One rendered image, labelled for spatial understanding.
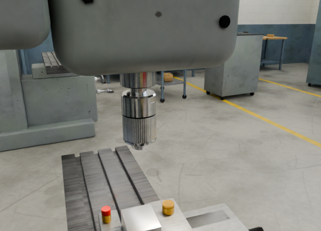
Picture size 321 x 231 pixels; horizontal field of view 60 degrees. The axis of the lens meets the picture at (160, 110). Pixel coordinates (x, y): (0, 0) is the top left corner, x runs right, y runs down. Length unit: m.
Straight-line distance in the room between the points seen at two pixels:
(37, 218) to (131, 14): 2.13
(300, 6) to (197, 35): 9.60
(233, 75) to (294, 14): 5.10
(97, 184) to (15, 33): 0.65
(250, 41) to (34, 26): 4.92
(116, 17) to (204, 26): 0.09
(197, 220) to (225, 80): 4.36
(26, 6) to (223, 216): 0.51
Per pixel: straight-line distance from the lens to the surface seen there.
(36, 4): 0.23
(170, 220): 0.52
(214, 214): 0.61
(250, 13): 8.65
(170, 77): 4.93
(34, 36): 0.23
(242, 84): 5.13
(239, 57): 4.97
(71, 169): 0.92
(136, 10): 0.26
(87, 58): 0.25
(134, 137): 0.37
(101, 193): 0.79
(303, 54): 10.21
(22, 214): 2.40
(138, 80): 0.35
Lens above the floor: 1.36
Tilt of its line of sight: 18 degrees down
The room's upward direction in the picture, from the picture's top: straight up
